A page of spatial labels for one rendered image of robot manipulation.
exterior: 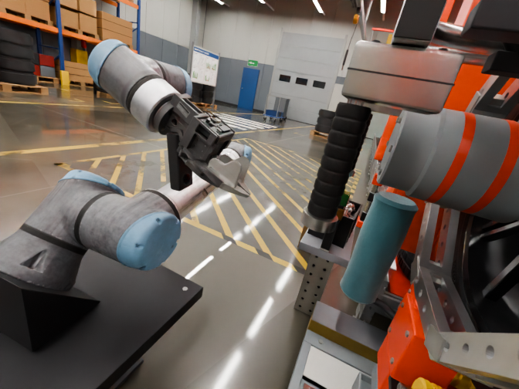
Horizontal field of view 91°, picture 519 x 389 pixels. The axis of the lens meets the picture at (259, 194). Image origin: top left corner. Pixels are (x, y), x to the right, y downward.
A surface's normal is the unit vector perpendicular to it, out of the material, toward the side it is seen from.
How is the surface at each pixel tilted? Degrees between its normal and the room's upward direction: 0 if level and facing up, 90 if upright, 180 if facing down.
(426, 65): 90
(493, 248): 44
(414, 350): 90
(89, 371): 0
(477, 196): 116
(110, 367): 0
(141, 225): 33
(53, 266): 60
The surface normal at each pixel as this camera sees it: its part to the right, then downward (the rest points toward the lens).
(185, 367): 0.19, -0.91
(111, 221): -0.07, -0.44
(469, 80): -0.40, 0.26
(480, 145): -0.27, -0.17
